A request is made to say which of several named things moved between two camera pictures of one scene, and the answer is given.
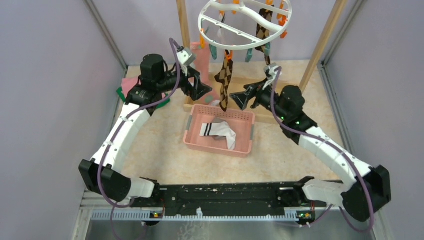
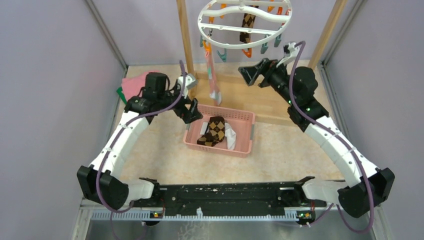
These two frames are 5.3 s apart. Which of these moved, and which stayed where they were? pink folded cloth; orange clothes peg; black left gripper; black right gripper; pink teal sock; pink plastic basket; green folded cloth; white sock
Moved: black right gripper; pink teal sock; orange clothes peg; black left gripper
Stayed: green folded cloth; white sock; pink plastic basket; pink folded cloth
